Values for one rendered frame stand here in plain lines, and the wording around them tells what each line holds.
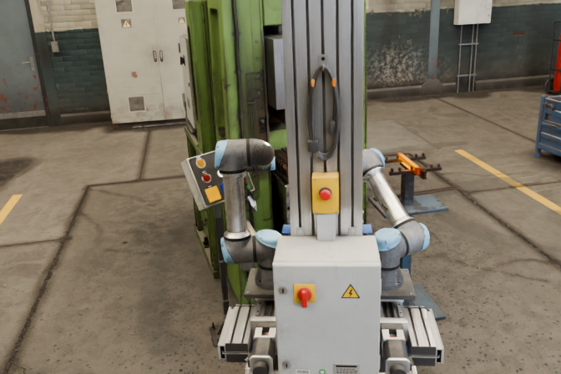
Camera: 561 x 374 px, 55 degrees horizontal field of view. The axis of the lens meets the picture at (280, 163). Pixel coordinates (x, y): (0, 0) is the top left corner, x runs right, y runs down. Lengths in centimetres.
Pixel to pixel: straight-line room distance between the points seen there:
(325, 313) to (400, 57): 819
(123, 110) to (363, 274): 710
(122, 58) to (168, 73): 69
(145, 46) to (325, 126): 673
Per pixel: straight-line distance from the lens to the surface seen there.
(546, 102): 672
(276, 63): 307
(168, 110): 848
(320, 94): 173
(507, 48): 1067
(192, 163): 290
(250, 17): 316
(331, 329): 184
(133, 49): 837
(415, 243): 237
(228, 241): 230
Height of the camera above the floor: 208
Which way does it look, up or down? 19 degrees down
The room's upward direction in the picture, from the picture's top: 3 degrees counter-clockwise
